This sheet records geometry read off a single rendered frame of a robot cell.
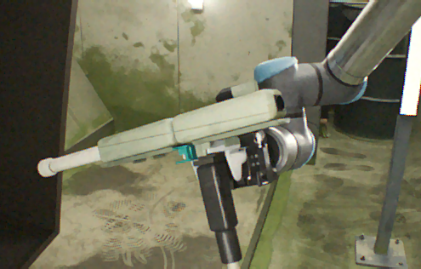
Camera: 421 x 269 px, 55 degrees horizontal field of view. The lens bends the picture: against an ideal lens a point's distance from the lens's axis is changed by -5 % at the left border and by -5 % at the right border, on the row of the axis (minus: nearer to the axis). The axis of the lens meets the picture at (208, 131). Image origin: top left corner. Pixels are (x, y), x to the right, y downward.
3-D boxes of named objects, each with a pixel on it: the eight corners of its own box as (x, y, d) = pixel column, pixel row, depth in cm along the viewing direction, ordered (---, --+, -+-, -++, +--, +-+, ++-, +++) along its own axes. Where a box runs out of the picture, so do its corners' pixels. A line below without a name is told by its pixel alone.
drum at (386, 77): (324, 116, 332) (333, 1, 301) (394, 117, 330) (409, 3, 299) (343, 144, 277) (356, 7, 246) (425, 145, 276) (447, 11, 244)
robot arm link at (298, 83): (291, 63, 92) (300, 119, 92) (243, 66, 89) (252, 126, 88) (314, 52, 83) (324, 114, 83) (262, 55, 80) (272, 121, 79)
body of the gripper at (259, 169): (259, 186, 62) (289, 176, 73) (248, 129, 63) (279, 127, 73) (216, 193, 66) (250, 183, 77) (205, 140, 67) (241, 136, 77)
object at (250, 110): (321, 248, 54) (281, 75, 55) (308, 260, 50) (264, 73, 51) (76, 264, 80) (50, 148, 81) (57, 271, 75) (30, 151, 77)
